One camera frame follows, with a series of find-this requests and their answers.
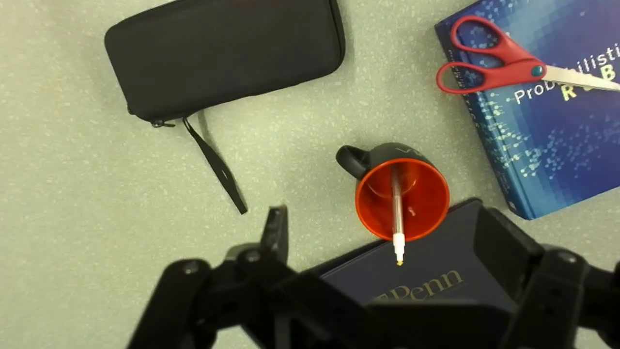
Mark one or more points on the blue robotics book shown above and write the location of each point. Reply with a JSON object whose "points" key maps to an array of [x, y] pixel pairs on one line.
{"points": [[549, 137]]}

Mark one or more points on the navy Penn folder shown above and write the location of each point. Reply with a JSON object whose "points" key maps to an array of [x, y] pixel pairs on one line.
{"points": [[439, 272]]}

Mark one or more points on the white pen with silver barrel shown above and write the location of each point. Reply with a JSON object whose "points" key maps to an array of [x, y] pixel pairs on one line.
{"points": [[398, 214]]}

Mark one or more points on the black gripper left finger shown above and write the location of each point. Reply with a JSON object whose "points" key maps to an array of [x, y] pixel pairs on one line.
{"points": [[268, 249]]}

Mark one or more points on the black mug with red inside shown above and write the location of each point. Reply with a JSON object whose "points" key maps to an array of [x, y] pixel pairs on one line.
{"points": [[400, 195]]}

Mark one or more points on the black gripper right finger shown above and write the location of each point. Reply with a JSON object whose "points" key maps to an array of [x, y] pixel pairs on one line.
{"points": [[555, 298]]}

